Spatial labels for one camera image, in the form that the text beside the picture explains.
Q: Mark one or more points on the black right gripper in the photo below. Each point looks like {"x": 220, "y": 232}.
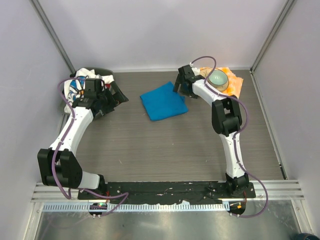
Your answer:
{"x": 178, "y": 81}

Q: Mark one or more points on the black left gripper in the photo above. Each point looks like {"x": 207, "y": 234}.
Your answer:
{"x": 108, "y": 109}

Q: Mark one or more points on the blue t-shirt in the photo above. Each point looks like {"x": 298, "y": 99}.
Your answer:
{"x": 162, "y": 103}

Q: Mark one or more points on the white flower print t-shirt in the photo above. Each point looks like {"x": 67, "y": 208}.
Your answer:
{"x": 74, "y": 87}

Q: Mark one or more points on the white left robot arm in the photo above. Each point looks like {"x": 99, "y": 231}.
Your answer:
{"x": 58, "y": 164}

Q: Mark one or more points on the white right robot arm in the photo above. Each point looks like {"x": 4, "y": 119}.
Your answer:
{"x": 226, "y": 121}

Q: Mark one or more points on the light green bowl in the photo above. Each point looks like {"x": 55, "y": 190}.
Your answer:
{"x": 219, "y": 80}

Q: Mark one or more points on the orange checkered cloth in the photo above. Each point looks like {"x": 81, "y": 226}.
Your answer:
{"x": 235, "y": 83}

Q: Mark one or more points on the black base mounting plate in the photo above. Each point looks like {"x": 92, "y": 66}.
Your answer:
{"x": 175, "y": 192}

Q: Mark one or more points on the white slotted cable duct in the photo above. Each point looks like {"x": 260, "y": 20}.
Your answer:
{"x": 97, "y": 207}

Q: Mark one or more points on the aluminium frame rail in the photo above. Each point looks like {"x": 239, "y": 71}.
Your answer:
{"x": 274, "y": 189}

